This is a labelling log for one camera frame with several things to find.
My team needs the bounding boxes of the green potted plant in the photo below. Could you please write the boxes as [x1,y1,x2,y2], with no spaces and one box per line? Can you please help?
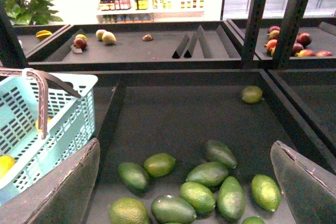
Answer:
[2,0,63,26]

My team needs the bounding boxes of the green avocado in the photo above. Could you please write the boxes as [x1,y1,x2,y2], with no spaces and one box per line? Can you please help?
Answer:
[185,162,229,188]
[204,140,237,169]
[151,195,197,223]
[117,162,150,191]

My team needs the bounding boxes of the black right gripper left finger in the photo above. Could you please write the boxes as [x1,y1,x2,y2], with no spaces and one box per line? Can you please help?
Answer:
[1,138,100,223]

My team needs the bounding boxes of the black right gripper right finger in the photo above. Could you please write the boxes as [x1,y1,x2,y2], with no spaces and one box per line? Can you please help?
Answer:
[270,141,335,223]

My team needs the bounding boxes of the light blue plastic basket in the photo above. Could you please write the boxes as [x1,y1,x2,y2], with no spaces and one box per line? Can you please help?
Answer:
[1,73,98,205]

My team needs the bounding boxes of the black shelf post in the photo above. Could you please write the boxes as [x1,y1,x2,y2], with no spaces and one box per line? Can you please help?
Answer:
[240,0,309,69]

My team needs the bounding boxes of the orange yellow mango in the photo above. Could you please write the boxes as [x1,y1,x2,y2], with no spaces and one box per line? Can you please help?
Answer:
[35,116,52,133]

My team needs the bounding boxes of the brown basket handle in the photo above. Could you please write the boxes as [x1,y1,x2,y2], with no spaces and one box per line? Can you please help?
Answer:
[1,67,81,139]

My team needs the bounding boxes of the yellow lemon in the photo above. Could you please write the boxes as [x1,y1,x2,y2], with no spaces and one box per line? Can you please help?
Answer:
[0,155,16,179]

